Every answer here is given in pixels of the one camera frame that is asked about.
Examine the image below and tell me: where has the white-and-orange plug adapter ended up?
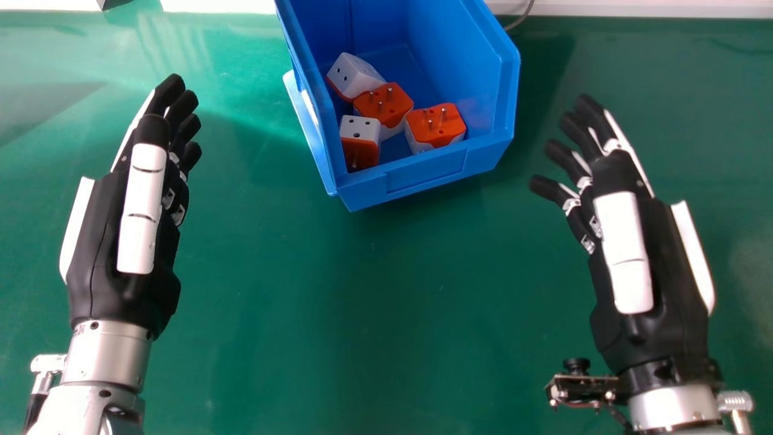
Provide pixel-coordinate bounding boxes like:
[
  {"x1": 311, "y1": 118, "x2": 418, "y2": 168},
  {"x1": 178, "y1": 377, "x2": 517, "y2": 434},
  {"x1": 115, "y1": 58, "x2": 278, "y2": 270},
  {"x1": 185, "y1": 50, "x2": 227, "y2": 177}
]
[
  {"x1": 339, "y1": 115, "x2": 382, "y2": 171},
  {"x1": 404, "y1": 103, "x2": 467, "y2": 155},
  {"x1": 327, "y1": 53, "x2": 387, "y2": 102},
  {"x1": 353, "y1": 82, "x2": 415, "y2": 141}
]

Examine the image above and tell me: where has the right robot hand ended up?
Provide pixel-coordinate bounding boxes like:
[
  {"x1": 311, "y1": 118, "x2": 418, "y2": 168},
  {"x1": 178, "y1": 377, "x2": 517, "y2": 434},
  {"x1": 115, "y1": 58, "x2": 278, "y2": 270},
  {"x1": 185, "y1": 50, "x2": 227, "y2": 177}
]
[{"x1": 529, "y1": 94, "x2": 724, "y2": 396}]

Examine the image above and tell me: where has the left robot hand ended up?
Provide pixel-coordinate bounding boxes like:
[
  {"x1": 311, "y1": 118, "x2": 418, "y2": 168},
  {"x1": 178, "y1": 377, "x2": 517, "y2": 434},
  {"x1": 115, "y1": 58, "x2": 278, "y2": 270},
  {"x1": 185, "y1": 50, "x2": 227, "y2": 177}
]
[{"x1": 59, "y1": 74, "x2": 203, "y2": 340}]

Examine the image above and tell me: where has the blue plastic bin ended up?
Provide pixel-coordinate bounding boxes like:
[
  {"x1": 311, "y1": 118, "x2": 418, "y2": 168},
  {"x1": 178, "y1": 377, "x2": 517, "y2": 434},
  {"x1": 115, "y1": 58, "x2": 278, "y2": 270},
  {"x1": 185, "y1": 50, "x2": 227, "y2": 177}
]
[{"x1": 275, "y1": 0, "x2": 521, "y2": 213}]

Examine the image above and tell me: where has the grey cable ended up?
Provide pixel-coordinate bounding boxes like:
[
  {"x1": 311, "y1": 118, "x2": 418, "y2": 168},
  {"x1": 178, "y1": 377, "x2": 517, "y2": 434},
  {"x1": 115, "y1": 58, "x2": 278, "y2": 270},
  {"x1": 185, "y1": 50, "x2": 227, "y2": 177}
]
[{"x1": 502, "y1": 0, "x2": 536, "y2": 32}]

